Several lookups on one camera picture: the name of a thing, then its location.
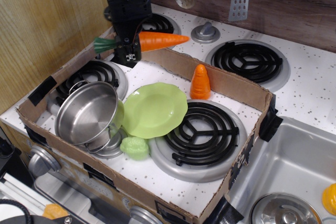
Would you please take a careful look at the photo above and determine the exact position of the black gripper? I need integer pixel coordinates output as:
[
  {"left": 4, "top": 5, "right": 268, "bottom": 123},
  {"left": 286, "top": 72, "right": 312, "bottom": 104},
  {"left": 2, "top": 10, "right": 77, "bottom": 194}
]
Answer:
[{"left": 110, "top": 16, "right": 143, "bottom": 68}]

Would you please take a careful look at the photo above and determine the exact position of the orange toy carrot green top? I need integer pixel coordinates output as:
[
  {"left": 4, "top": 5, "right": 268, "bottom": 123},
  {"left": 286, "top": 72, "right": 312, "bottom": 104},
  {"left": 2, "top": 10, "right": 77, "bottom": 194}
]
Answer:
[{"left": 93, "top": 31, "right": 190, "bottom": 54}]

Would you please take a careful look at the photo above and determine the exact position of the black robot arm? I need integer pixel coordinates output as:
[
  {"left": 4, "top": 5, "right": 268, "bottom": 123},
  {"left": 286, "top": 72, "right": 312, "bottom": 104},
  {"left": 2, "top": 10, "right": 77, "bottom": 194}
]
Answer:
[{"left": 106, "top": 0, "right": 152, "bottom": 68}]

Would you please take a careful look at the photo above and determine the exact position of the light green plastic plate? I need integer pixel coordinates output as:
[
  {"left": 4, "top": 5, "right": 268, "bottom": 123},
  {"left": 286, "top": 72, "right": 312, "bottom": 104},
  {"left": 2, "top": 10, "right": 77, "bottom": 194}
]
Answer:
[{"left": 122, "top": 82, "right": 188, "bottom": 139}]

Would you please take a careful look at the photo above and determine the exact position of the orange cone toy carrot piece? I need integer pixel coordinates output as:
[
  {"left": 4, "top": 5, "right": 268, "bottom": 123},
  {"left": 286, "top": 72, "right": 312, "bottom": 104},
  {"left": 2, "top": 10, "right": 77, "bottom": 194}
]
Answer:
[{"left": 190, "top": 64, "right": 211, "bottom": 100}]

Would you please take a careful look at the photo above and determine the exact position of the front left black coil burner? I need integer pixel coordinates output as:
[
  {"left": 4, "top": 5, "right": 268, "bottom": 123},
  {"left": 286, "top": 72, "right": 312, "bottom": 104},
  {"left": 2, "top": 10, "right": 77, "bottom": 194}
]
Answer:
[{"left": 47, "top": 60, "right": 128, "bottom": 115}]

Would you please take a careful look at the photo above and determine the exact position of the black coil burner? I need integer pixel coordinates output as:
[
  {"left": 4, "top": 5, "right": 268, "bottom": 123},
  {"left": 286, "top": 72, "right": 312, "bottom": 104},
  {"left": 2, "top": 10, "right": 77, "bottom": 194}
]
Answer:
[
  {"left": 205, "top": 39, "right": 290, "bottom": 92},
  {"left": 142, "top": 13, "right": 181, "bottom": 35},
  {"left": 47, "top": 60, "right": 128, "bottom": 115},
  {"left": 149, "top": 100, "right": 247, "bottom": 183}
]

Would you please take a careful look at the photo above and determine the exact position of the back left black coil burner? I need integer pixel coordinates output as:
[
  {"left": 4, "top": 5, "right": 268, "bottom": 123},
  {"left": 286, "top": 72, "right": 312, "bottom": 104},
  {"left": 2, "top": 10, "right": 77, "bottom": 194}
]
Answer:
[{"left": 142, "top": 13, "right": 181, "bottom": 35}]

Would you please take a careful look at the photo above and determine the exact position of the stainless steel pot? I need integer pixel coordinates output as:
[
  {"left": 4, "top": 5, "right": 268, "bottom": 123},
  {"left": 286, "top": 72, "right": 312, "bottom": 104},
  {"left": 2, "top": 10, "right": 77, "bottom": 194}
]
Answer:
[{"left": 55, "top": 81, "right": 124, "bottom": 154}]

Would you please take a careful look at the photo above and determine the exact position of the silver stove knob top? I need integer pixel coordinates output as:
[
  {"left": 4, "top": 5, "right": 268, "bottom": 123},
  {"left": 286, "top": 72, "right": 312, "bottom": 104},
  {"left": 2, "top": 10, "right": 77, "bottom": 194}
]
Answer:
[{"left": 191, "top": 22, "right": 221, "bottom": 44}]

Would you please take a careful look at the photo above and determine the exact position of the green toy lettuce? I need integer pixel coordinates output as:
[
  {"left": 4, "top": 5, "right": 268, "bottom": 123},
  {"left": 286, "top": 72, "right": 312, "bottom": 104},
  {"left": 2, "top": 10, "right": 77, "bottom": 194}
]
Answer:
[{"left": 120, "top": 136, "right": 149, "bottom": 161}]

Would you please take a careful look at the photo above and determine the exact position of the brown cardboard fence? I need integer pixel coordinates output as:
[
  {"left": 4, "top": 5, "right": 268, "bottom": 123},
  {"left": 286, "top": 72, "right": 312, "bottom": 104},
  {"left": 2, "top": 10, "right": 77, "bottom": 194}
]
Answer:
[{"left": 17, "top": 44, "right": 276, "bottom": 223}]

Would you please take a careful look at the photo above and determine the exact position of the front right black coil burner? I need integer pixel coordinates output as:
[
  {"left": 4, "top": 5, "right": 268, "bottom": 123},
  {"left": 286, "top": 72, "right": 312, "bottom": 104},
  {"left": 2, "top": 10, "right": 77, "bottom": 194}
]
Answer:
[{"left": 149, "top": 100, "right": 247, "bottom": 183}]

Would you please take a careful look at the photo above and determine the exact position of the hanging slotted metal spatula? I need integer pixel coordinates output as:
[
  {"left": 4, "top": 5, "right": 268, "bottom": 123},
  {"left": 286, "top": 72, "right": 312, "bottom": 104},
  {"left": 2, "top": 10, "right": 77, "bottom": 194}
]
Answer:
[{"left": 228, "top": 0, "right": 249, "bottom": 22}]

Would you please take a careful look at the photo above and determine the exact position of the back right black coil burner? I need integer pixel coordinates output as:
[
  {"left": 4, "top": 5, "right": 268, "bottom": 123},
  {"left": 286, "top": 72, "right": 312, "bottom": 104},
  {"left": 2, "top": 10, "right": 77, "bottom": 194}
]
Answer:
[{"left": 205, "top": 39, "right": 290, "bottom": 92}]

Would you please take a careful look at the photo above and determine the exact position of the silver front left knob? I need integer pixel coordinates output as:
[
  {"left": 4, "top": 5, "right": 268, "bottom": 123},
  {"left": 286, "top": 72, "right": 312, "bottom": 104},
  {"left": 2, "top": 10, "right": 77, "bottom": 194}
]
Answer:
[{"left": 28, "top": 145, "right": 61, "bottom": 178}]

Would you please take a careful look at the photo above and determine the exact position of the silver front middle knob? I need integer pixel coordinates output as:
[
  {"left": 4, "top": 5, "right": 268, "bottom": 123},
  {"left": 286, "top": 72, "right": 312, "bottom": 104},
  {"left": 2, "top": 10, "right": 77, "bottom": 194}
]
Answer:
[{"left": 128, "top": 206, "right": 163, "bottom": 224}]

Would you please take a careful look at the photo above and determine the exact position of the orange toy at bottom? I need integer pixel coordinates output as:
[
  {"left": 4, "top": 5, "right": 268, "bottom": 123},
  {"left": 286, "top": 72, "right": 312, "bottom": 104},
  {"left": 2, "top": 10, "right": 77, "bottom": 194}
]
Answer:
[{"left": 42, "top": 204, "right": 68, "bottom": 220}]

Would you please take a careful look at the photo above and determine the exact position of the silver metal sink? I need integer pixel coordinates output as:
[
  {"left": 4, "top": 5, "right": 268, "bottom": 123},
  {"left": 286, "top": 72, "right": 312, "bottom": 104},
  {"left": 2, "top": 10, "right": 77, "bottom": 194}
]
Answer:
[{"left": 229, "top": 117, "right": 335, "bottom": 223}]

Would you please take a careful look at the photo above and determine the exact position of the silver pot lid in sink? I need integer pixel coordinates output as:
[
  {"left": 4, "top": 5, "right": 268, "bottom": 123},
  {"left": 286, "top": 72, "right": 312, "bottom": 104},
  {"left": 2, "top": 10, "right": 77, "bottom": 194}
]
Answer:
[{"left": 249, "top": 193, "right": 322, "bottom": 224}]

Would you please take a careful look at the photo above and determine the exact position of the yellow toy in sink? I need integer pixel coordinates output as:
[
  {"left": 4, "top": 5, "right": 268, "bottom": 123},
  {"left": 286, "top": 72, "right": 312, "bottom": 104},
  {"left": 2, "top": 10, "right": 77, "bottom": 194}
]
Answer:
[{"left": 322, "top": 184, "right": 336, "bottom": 216}]

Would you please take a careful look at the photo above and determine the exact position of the black braided cable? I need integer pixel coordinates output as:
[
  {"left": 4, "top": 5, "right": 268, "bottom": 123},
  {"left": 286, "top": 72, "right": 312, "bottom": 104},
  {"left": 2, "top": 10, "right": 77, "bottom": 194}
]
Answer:
[{"left": 0, "top": 199, "right": 34, "bottom": 224}]

